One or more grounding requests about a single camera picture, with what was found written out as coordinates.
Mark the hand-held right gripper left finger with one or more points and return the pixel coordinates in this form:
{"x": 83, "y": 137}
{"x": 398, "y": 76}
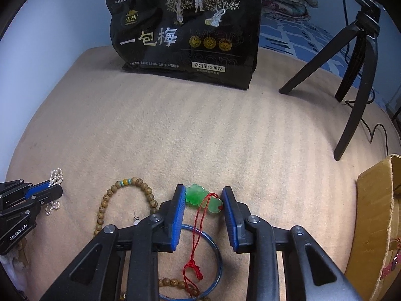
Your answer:
{"x": 177, "y": 218}

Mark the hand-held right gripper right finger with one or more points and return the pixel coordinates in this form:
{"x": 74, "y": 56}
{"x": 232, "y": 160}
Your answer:
{"x": 228, "y": 221}

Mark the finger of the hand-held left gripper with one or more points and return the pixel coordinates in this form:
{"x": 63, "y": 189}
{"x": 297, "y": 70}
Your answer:
{"x": 50, "y": 194}
{"x": 39, "y": 187}

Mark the blue bangle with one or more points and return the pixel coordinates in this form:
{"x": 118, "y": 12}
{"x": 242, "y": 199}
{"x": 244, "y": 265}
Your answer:
{"x": 220, "y": 265}

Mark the cardboard box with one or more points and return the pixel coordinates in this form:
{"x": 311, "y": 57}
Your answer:
{"x": 372, "y": 219}

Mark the small stud earring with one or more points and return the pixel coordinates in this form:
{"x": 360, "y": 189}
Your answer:
{"x": 136, "y": 218}

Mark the black printed snack bag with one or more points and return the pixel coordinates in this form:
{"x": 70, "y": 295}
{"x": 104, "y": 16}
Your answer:
{"x": 188, "y": 37}

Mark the black tripod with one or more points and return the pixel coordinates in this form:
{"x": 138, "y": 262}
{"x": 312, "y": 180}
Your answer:
{"x": 371, "y": 12}

